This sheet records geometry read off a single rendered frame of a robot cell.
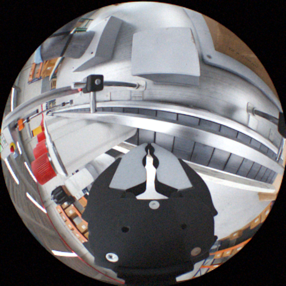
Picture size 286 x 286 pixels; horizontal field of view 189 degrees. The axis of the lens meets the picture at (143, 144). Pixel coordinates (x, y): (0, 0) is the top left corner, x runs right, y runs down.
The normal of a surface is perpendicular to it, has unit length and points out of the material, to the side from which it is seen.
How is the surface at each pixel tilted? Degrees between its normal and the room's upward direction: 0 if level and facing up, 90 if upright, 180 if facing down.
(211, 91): 0
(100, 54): 90
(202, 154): 0
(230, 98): 0
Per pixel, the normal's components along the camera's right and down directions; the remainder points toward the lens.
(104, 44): 0.85, 0.35
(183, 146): -0.51, 0.40
